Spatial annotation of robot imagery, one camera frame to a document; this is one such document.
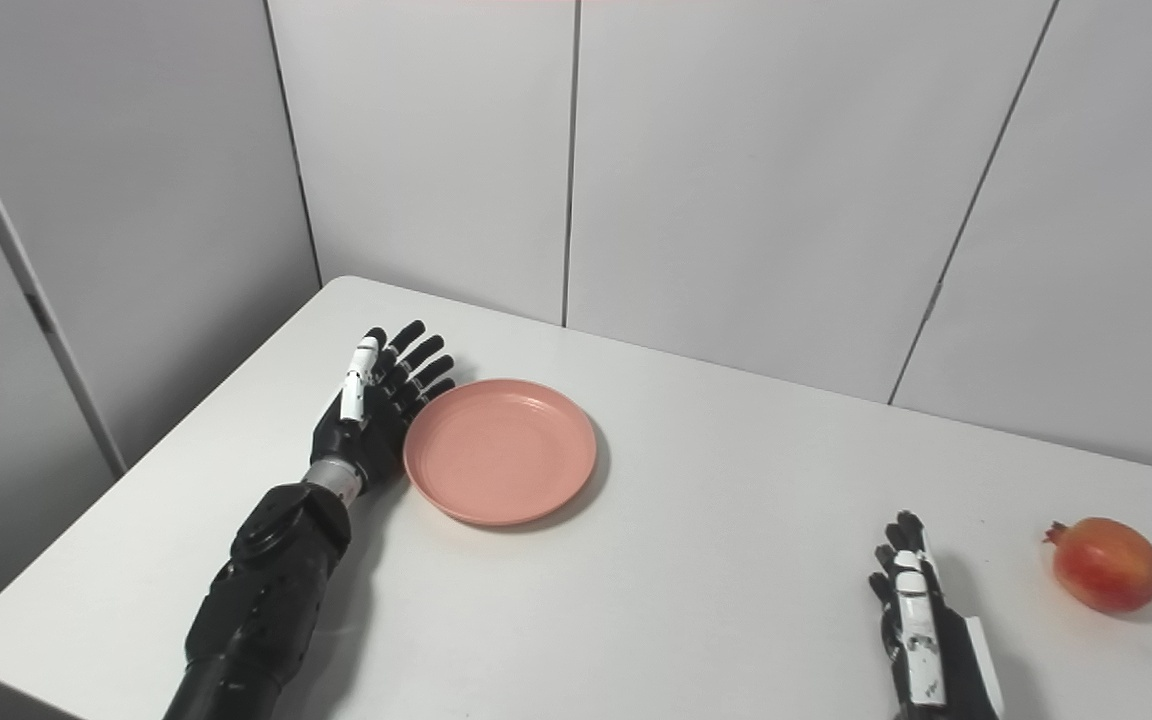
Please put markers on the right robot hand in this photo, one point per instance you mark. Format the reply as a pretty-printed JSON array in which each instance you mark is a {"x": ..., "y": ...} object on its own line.
[{"x": 926, "y": 640}]

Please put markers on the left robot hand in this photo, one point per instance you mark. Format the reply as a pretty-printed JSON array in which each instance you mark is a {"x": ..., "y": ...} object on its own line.
[{"x": 376, "y": 410}]

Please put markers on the pink plate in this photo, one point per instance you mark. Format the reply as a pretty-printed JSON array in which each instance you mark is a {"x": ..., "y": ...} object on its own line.
[{"x": 499, "y": 450}]

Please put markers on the red pomegranate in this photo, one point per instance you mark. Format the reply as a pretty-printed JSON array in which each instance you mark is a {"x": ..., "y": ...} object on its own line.
[{"x": 1106, "y": 563}]

